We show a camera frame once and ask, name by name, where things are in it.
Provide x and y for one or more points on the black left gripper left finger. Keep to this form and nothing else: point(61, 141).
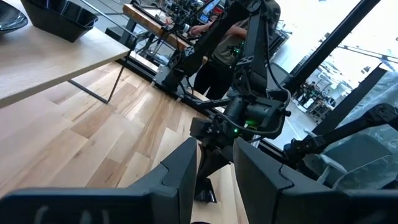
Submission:
point(109, 205)

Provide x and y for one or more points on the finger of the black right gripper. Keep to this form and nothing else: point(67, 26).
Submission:
point(214, 158)

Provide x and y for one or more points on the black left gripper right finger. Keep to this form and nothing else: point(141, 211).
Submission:
point(311, 205)

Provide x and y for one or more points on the black deep square bowl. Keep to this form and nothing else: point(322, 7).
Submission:
point(62, 18)

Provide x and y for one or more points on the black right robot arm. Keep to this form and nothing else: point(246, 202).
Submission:
point(256, 46)

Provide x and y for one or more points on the person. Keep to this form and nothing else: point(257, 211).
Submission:
point(222, 57)

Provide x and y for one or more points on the black jointed metal strut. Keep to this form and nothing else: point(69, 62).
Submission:
point(342, 133)

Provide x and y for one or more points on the translucent plastic sheet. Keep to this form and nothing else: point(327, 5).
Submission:
point(373, 149)

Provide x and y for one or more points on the background wooden desk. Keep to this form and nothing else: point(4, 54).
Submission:
point(149, 25)

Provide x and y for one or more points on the wooden shelf with black legs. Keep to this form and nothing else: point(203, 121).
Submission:
point(46, 62)

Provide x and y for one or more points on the black metal table frame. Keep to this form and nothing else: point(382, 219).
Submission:
point(146, 70)

